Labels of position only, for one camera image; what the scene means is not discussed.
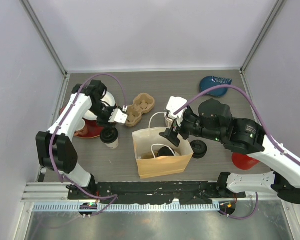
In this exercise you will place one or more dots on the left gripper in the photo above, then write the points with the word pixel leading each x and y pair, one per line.
pixel 105 122

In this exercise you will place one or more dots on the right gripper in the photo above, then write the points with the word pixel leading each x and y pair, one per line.
pixel 171 133

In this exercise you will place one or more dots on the dark red round tray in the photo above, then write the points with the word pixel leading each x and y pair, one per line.
pixel 93 130

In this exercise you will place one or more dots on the black cup lid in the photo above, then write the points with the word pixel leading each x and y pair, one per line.
pixel 109 135
pixel 165 151

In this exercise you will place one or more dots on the brown paper takeout bag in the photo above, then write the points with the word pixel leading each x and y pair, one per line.
pixel 147 142

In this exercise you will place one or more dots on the stack of black cup lids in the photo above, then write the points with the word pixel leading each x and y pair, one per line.
pixel 199 149

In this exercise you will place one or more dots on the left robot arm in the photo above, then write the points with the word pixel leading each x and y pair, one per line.
pixel 55 148

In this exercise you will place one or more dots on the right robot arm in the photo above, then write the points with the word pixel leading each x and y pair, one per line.
pixel 215 122

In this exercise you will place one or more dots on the white paper plate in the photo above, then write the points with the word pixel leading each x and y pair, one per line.
pixel 108 99

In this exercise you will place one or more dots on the white and pink ceramic mug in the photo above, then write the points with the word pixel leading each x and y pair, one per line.
pixel 81 129

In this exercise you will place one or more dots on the brown cardboard cup carrier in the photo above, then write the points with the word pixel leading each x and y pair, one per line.
pixel 141 105

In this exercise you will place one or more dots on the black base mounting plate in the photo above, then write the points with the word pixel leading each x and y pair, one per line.
pixel 162 192

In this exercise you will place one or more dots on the blue ceramic dish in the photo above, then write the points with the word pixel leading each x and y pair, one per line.
pixel 213 81

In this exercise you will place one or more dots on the red cup of straws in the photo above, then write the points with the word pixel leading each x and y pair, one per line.
pixel 243 162

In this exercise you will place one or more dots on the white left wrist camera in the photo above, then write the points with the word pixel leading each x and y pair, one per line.
pixel 118 116

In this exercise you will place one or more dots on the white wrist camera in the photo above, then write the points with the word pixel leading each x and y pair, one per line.
pixel 173 105
pixel 118 116

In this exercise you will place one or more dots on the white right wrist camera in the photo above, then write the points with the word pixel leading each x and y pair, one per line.
pixel 173 105

